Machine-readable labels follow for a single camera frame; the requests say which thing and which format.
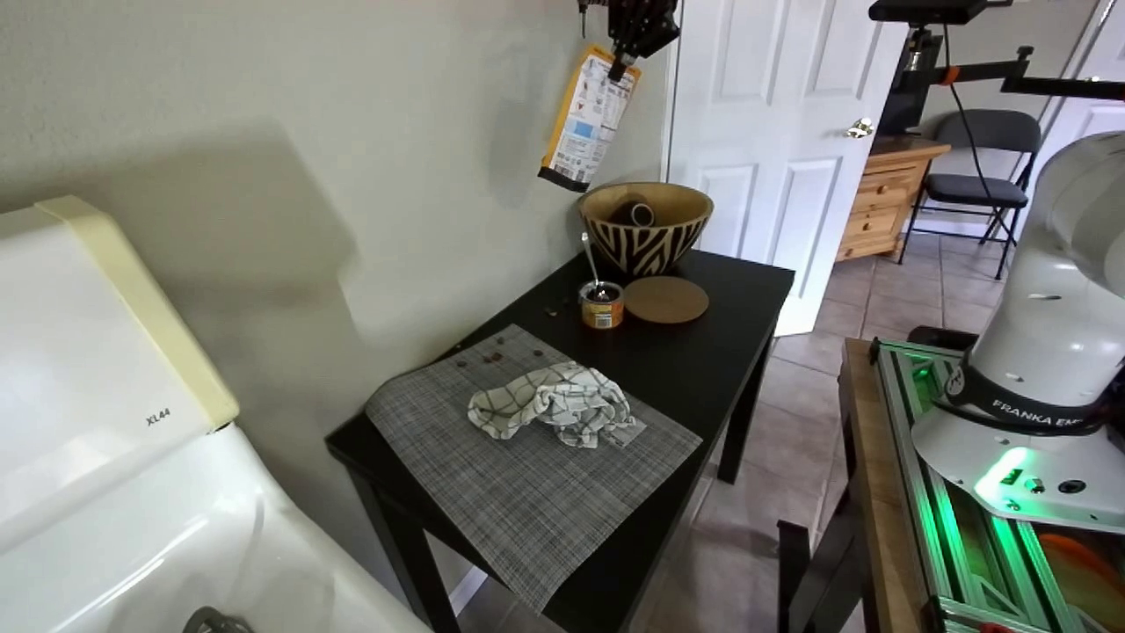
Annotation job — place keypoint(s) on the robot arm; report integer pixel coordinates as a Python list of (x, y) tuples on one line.
[(1055, 352)]

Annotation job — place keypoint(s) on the wooden dresser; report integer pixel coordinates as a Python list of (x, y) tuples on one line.
[(883, 198)]

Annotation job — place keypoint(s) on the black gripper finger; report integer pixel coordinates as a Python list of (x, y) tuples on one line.
[(659, 22), (622, 53)]

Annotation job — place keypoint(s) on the brass door knob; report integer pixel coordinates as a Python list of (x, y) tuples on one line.
[(860, 128)]

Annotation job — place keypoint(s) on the scatter of small brown crumbs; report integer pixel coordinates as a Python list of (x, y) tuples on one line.
[(488, 354)]

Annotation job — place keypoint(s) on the small orange tin can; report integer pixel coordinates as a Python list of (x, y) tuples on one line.
[(603, 313)]

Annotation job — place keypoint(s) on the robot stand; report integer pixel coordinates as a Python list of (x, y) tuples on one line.
[(896, 492)]

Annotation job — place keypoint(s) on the white checked dish cloth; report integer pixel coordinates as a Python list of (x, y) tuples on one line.
[(571, 400)]

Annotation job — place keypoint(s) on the grey woven placemat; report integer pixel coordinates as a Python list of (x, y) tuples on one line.
[(527, 510)]

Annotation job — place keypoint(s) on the dark cup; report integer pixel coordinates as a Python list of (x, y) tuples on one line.
[(635, 214)]

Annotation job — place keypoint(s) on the round cork coaster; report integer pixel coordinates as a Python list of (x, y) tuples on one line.
[(665, 300)]

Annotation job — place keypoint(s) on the camera on mount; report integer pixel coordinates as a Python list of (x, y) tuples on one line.
[(923, 53)]

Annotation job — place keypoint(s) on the grey folding chair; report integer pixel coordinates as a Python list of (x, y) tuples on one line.
[(980, 189)]

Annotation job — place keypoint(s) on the white panel door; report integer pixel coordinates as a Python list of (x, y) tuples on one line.
[(773, 88)]

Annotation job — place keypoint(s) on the zebra pattern wooden bowl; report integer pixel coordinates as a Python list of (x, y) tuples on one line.
[(646, 246)]

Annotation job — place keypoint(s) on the metal spoon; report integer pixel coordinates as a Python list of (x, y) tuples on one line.
[(592, 259)]

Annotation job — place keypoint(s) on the yellow snack bag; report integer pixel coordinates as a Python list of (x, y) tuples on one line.
[(587, 123)]

